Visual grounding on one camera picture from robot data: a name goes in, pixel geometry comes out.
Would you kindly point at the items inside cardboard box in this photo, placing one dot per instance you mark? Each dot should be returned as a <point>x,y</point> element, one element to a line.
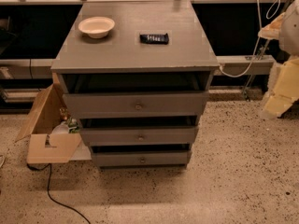
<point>68,123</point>

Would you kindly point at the grey top drawer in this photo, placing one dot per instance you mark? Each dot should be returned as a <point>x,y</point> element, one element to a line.
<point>130,105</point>

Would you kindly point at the metal pole stand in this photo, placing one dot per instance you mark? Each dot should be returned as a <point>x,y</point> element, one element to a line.
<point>258,56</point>

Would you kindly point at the grey drawer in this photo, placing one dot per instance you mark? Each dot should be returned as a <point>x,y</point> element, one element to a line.
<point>139,136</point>
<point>141,159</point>
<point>130,105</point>

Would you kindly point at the grey drawer cabinet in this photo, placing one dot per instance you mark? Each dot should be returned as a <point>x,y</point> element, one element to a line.
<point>121,63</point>

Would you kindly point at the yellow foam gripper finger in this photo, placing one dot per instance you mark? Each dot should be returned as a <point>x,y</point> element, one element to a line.
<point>283,89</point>

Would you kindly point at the grey bottom drawer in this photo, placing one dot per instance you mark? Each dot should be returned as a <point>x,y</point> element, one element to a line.
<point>141,159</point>

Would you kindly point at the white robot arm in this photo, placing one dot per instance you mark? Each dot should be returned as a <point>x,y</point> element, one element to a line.
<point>285,29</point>

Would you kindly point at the grey middle drawer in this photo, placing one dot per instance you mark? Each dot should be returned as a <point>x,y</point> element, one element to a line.
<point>139,136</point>

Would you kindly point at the open cardboard box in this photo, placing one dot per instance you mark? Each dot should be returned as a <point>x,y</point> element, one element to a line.
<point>46,146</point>

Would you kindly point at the black snack bar wrapper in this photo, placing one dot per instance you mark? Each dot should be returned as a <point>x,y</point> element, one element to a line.
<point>154,39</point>

